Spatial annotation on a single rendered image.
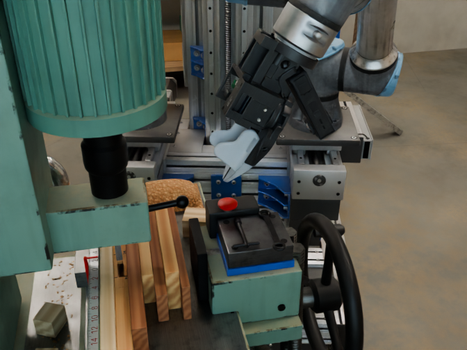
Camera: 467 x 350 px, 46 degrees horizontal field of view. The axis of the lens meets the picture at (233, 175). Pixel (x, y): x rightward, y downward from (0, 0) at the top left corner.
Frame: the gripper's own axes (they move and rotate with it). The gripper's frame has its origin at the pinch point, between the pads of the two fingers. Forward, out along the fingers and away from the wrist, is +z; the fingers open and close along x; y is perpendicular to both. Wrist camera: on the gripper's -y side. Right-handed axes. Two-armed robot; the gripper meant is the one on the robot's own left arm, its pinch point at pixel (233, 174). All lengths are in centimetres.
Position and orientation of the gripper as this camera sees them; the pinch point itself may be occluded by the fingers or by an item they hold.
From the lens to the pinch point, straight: 79.2
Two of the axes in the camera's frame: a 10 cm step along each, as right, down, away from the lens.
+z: -4.9, 8.0, 3.6
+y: -8.5, -3.4, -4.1
